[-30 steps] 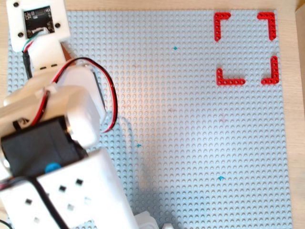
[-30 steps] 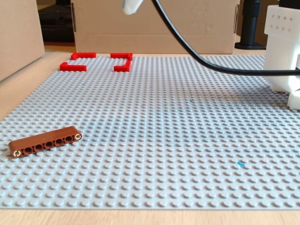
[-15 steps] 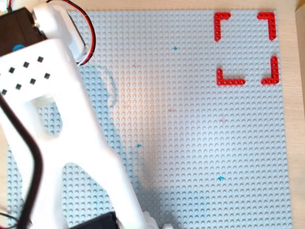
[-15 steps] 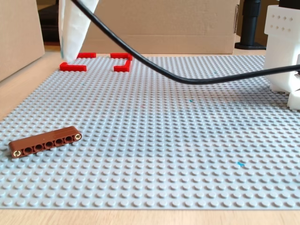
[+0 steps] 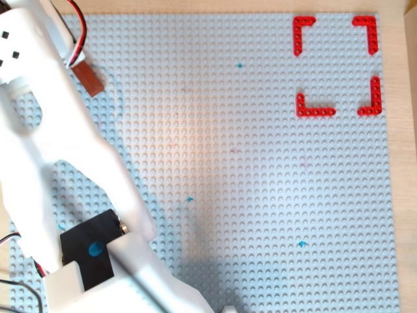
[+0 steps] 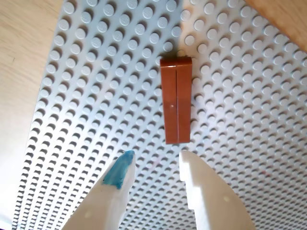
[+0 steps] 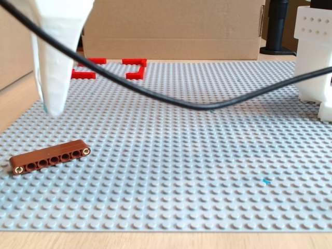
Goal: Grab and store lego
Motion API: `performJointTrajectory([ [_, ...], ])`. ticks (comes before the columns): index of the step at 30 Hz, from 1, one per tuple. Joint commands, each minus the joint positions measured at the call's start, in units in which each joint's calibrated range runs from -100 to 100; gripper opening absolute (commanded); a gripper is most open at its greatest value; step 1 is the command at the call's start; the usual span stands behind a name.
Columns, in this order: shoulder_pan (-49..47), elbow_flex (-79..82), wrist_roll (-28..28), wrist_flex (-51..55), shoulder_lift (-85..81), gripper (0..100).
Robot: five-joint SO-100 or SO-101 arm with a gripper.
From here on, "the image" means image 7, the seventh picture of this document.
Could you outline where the white gripper finger with blue tip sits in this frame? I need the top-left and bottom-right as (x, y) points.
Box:
(30, 31), (50, 114)

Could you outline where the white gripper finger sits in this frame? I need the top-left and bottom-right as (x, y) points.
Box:
(34, 0), (94, 117)

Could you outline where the brown lego technic beam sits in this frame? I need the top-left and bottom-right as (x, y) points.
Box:
(9, 139), (91, 176)

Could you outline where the red L-shaped lego beam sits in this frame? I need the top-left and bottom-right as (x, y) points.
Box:
(121, 58), (148, 66)
(71, 69), (97, 80)
(77, 58), (107, 66)
(125, 65), (146, 80)

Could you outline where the grey lego baseplate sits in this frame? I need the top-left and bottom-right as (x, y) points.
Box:
(0, 61), (332, 232)

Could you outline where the beige cardboard box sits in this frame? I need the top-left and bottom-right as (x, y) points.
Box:
(0, 7), (35, 91)

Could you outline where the large cardboard box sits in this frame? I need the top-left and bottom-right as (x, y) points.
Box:
(81, 0), (267, 61)

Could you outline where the black stand pole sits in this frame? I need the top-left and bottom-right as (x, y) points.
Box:
(259, 0), (297, 56)

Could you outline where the black cable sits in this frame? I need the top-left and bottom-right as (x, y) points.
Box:
(0, 0), (332, 112)

